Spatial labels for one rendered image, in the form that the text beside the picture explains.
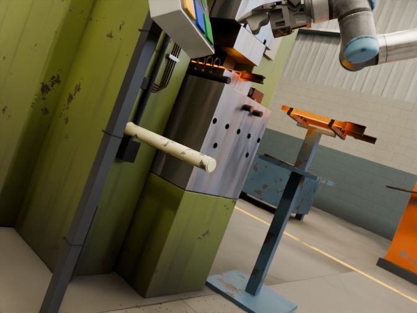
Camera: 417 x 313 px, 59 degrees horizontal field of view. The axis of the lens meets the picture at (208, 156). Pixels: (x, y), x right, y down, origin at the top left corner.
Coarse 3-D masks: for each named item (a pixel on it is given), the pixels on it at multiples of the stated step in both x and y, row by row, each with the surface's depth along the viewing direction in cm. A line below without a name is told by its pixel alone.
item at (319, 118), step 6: (282, 108) 184; (288, 108) 182; (294, 108) 181; (300, 114) 179; (306, 114) 177; (312, 114) 176; (318, 120) 176; (324, 120) 172; (336, 120) 170; (342, 126) 167; (348, 126) 167; (354, 126) 166; (360, 126) 165; (354, 132) 165; (360, 132) 164
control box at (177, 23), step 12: (156, 0) 89; (168, 0) 88; (180, 0) 88; (156, 12) 89; (168, 12) 88; (180, 12) 89; (204, 12) 114; (168, 24) 94; (180, 24) 95; (192, 24) 97; (180, 36) 102; (192, 36) 104; (204, 36) 108; (192, 48) 113; (204, 48) 114
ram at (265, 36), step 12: (216, 0) 152; (228, 0) 148; (240, 0) 144; (252, 0) 147; (264, 0) 153; (276, 0) 158; (216, 12) 151; (228, 12) 146; (240, 12) 145; (240, 24) 147; (264, 36) 160
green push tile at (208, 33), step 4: (204, 16) 110; (204, 20) 110; (208, 20) 115; (204, 24) 110; (208, 24) 114; (208, 28) 113; (208, 32) 112; (208, 36) 111; (212, 36) 117; (208, 40) 113; (212, 40) 116; (212, 44) 116
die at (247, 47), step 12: (216, 24) 156; (228, 24) 152; (216, 36) 155; (228, 36) 151; (240, 36) 149; (252, 36) 154; (216, 48) 160; (228, 48) 152; (240, 48) 151; (252, 48) 157; (264, 48) 163; (240, 60) 165; (252, 60) 159
